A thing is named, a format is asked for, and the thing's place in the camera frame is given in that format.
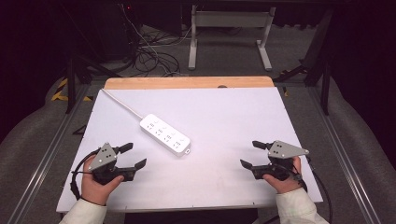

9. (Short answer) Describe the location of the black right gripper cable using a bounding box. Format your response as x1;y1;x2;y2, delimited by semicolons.
292;154;333;224

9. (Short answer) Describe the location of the yellow black hazard tape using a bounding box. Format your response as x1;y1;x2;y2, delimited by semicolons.
50;77;94;103

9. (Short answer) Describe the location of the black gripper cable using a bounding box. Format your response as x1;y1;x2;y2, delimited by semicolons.
292;154;333;224
69;148;101;201

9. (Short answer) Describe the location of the white power strip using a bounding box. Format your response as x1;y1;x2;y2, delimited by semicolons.
139;113;192;158

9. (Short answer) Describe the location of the tangle of floor cables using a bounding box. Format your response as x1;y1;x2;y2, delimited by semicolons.
120;3;191;78

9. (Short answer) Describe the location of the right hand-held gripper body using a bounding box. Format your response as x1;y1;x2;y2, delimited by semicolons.
250;140;310;182

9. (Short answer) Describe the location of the white metal table frame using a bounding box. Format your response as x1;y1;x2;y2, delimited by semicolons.
187;4;277;72

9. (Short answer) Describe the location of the metal floor rail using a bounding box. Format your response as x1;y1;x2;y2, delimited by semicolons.
307;87;383;224
7;83;92;224

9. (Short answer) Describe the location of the person's right hand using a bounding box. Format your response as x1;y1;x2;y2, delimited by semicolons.
262;156;304;195

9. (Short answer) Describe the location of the white board sheet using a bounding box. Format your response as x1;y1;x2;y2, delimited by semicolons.
56;87;324;214

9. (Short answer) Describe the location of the person's left hand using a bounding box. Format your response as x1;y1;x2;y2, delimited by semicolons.
80;155;125;206

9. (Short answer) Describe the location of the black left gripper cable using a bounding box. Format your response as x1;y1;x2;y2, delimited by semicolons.
69;148;101;201

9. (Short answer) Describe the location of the black metal stand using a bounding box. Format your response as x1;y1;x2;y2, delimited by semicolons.
63;54;123;115
274;8;333;117

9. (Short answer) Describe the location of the white power strip cable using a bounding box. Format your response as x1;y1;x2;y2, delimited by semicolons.
100;88;145;121

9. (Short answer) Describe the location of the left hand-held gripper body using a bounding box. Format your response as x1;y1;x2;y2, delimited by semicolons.
88;142;137;185

